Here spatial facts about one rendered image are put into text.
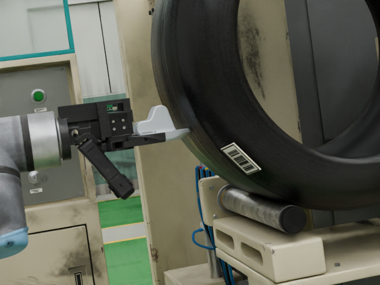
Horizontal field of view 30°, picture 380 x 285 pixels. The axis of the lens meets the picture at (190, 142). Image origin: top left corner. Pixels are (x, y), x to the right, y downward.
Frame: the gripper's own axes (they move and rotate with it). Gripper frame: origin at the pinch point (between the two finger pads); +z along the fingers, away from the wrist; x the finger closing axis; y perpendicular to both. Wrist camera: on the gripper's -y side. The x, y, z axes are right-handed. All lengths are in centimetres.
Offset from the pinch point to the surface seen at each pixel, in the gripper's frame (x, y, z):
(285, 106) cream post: 26.7, 1.9, 28.8
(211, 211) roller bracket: 24.0, -17.2, 9.2
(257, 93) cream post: 26.7, 5.5, 22.8
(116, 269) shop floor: 392, -108, 26
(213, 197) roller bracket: 24.0, -14.5, 10.0
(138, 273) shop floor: 367, -107, 38
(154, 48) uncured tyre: 7.3, 15.4, -1.5
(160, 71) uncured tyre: 4.6, 11.1, -1.5
